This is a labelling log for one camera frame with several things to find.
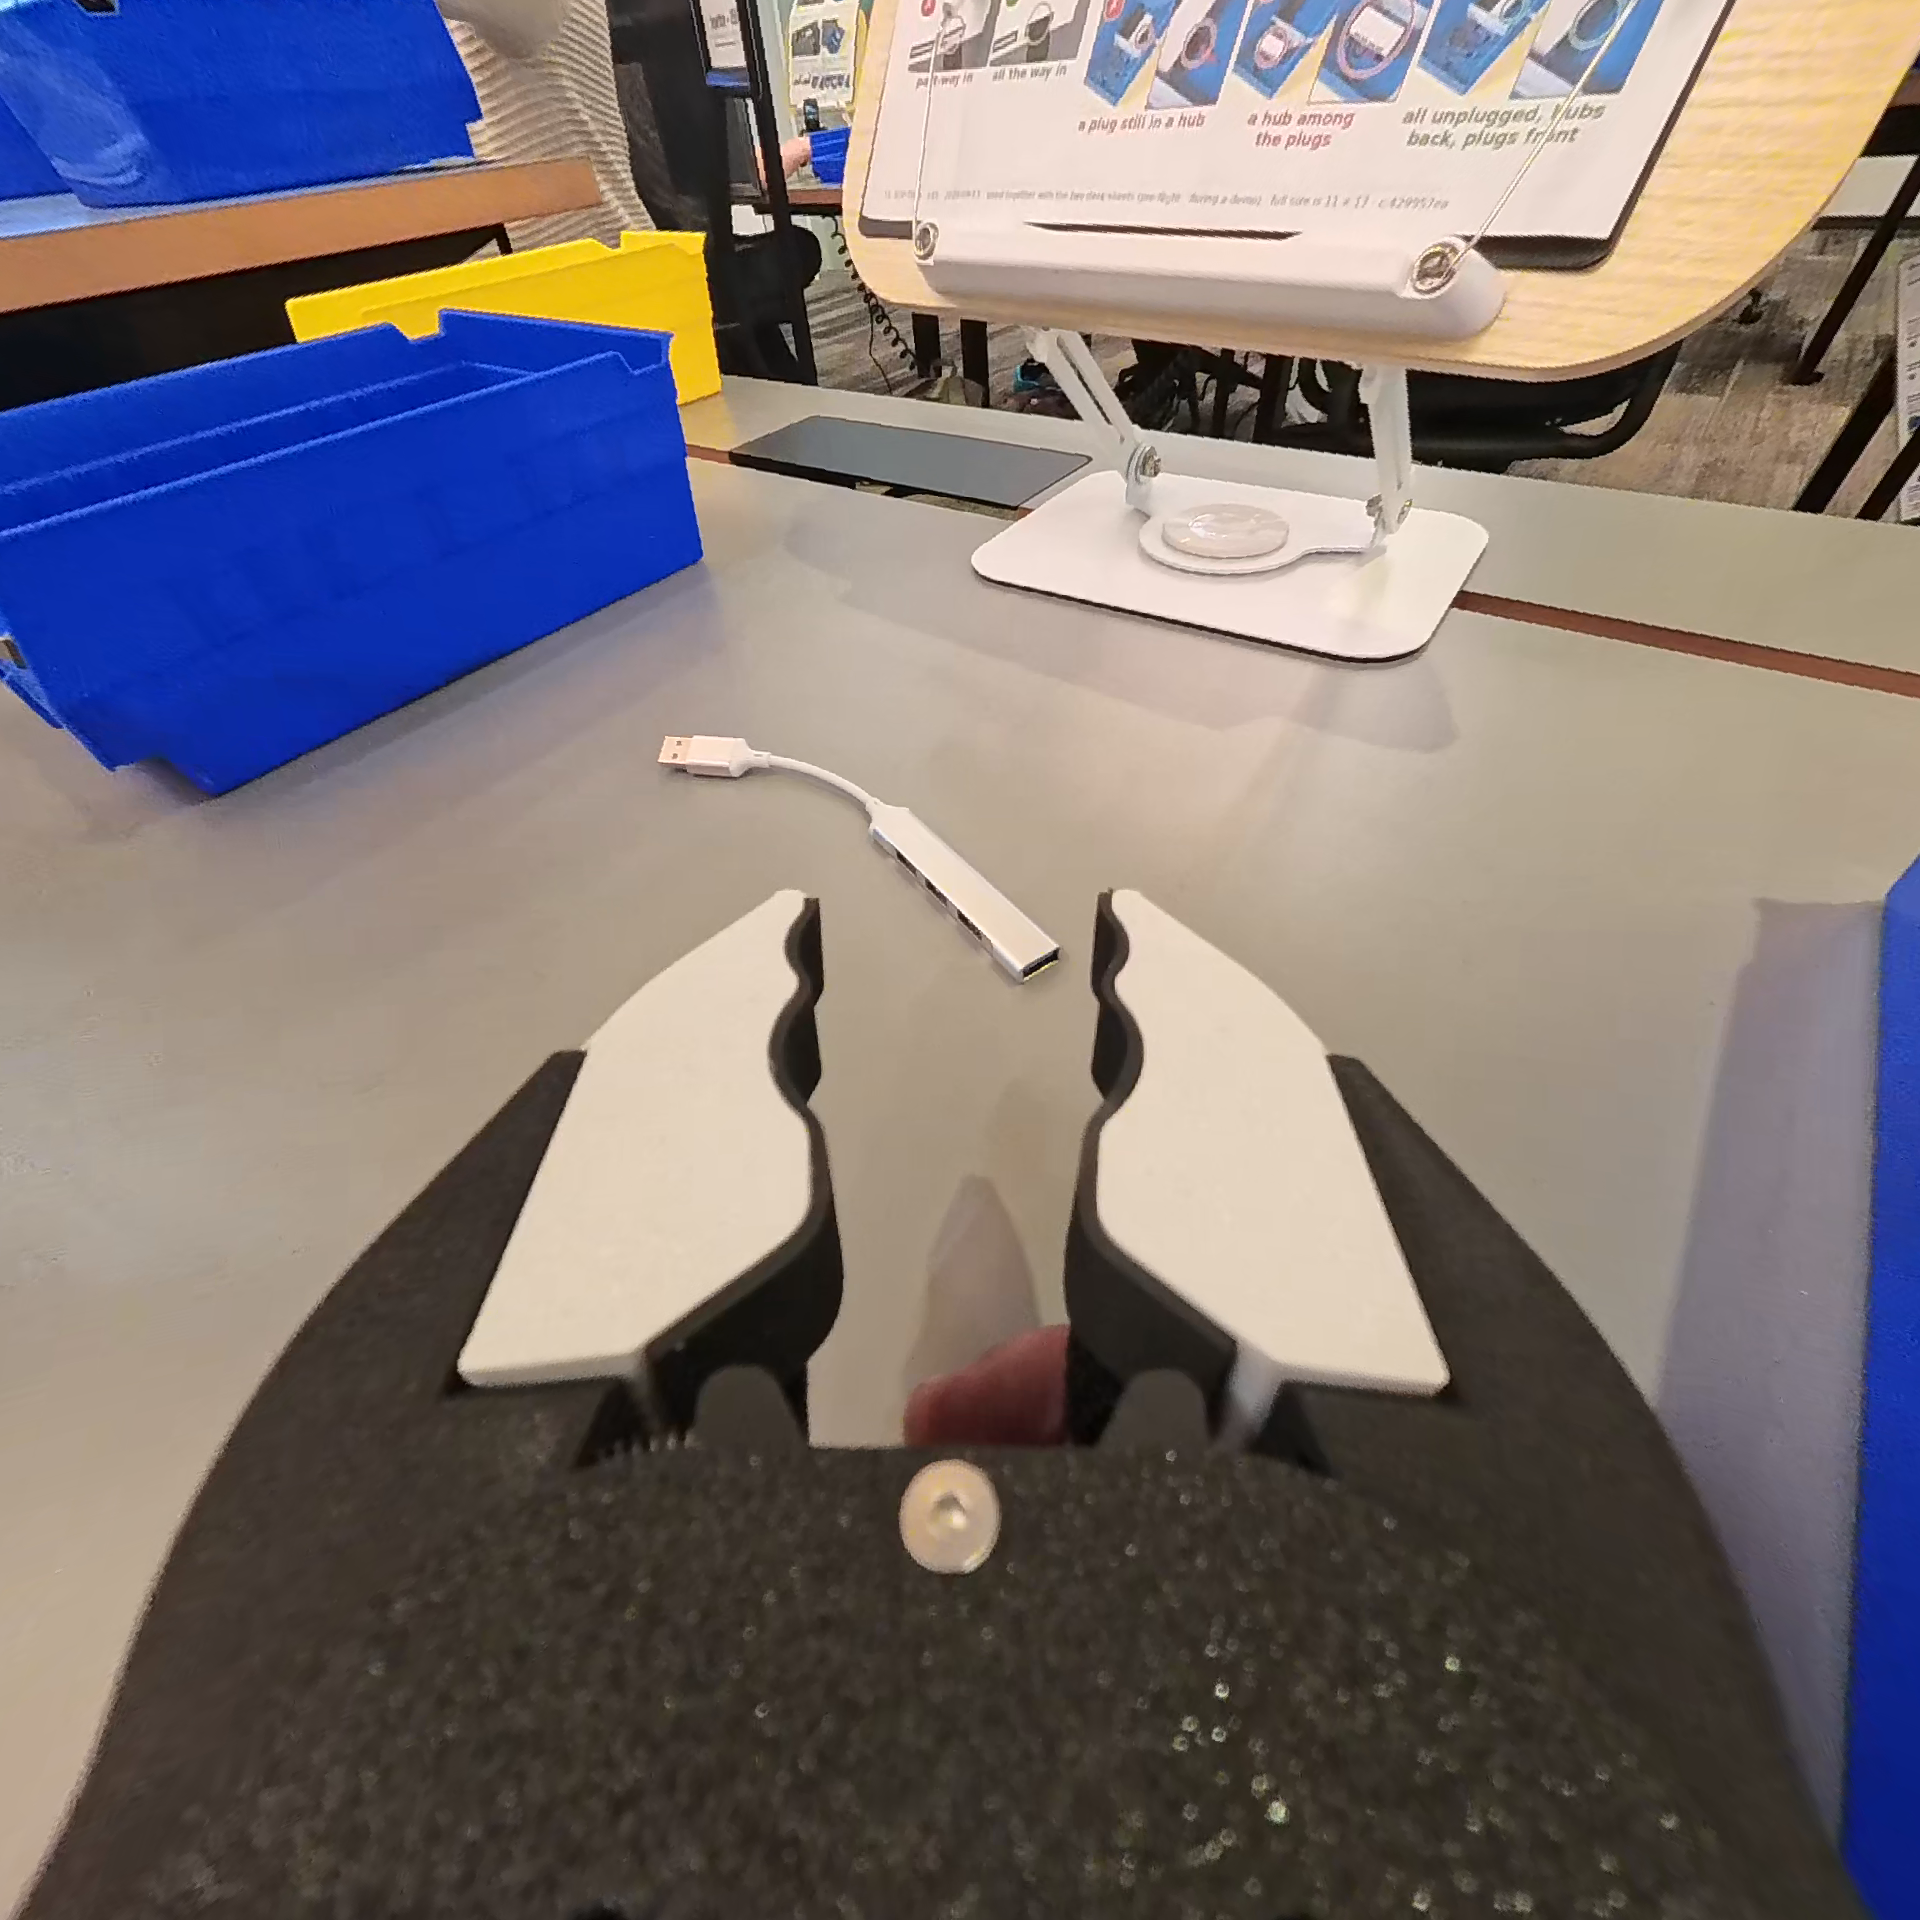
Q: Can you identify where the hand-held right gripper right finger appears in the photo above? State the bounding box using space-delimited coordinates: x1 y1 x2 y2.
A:
1063 887 1452 1450

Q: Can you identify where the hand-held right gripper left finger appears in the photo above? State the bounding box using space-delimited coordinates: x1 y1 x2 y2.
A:
454 887 846 1422

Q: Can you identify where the silver usb hub white cable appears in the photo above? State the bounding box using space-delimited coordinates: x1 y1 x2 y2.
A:
655 730 1064 990

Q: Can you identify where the blue plastic bin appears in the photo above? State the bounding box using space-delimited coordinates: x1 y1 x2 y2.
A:
1840 854 1920 1920
0 0 482 211
0 309 706 798

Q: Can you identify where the yellow plastic bin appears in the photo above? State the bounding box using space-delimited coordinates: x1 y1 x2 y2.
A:
285 229 723 410

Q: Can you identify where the black tripod pole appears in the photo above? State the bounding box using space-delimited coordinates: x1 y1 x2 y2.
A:
690 0 822 387

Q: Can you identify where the printed instruction sheet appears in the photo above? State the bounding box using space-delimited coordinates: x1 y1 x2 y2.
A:
864 0 1744 251

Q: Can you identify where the wooden side table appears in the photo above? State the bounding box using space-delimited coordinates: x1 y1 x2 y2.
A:
0 158 603 320

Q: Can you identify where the wooden document stand white base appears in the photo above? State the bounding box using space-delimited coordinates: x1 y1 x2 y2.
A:
838 0 1920 663

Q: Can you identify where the black table cable panel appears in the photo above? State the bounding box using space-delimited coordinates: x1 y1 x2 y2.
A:
728 413 1095 511

